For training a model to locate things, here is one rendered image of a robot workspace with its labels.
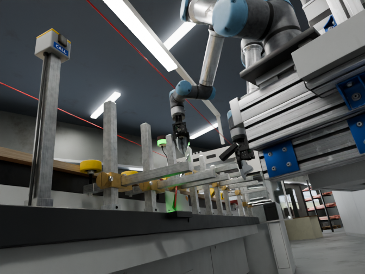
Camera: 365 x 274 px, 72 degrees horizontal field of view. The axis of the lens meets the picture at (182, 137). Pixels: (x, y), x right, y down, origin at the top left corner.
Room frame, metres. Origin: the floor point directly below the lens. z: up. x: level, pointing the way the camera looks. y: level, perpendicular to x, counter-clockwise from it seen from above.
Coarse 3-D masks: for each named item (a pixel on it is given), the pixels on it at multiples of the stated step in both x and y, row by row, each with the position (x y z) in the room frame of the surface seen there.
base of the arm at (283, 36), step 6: (276, 30) 0.59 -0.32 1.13; (282, 30) 0.58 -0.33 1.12; (288, 30) 0.58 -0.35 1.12; (294, 30) 0.58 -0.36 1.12; (300, 30) 0.59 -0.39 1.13; (270, 36) 0.61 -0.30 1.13; (276, 36) 0.59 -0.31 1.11; (282, 36) 0.58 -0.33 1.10; (288, 36) 0.58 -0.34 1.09; (294, 36) 0.58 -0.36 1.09; (264, 42) 0.64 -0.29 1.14; (270, 42) 0.61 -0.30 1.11; (276, 42) 0.59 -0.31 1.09; (282, 42) 0.58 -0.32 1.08; (264, 48) 0.66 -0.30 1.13; (270, 48) 0.61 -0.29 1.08; (276, 48) 0.59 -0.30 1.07
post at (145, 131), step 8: (144, 128) 1.06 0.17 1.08; (144, 136) 1.06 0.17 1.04; (144, 144) 1.06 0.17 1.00; (144, 152) 1.06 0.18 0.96; (152, 152) 1.08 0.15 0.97; (144, 160) 1.06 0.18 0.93; (152, 160) 1.08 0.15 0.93; (144, 168) 1.06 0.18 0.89; (152, 168) 1.07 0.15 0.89; (144, 192) 1.06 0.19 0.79; (152, 192) 1.06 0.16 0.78; (152, 200) 1.06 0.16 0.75
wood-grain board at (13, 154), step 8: (0, 152) 0.66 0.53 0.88; (8, 152) 0.68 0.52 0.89; (16, 152) 0.70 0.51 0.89; (24, 152) 0.73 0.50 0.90; (8, 160) 0.71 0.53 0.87; (16, 160) 0.72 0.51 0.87; (24, 160) 0.73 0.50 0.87; (56, 160) 0.83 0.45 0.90; (56, 168) 0.84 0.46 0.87; (64, 168) 0.86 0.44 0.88; (72, 168) 0.90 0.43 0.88; (88, 176) 1.01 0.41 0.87; (96, 176) 1.02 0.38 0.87; (136, 184) 1.29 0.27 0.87; (184, 192) 1.83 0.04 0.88
